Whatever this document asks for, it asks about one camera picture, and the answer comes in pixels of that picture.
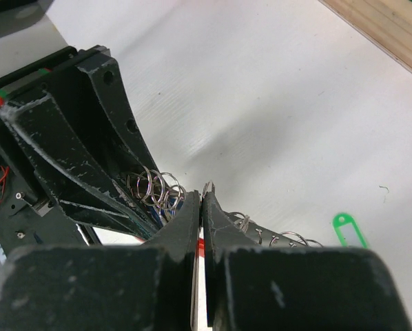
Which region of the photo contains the wooden clothes rack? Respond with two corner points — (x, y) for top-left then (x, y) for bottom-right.
(322, 0), (412, 74)

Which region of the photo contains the green tag key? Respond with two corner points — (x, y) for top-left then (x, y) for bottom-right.
(332, 212), (369, 249)

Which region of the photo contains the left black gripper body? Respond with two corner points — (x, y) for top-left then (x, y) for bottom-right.
(0, 44), (110, 245)

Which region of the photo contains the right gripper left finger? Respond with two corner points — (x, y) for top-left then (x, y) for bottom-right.
(0, 191), (200, 330)

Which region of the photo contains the grey key holder with rings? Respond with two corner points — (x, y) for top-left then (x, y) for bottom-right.
(125, 166), (323, 248)

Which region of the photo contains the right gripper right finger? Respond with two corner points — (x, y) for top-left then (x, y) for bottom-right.
(202, 192), (412, 330)

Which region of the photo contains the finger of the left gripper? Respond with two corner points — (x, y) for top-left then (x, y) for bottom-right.
(77, 54), (158, 193)
(0, 94), (158, 240)

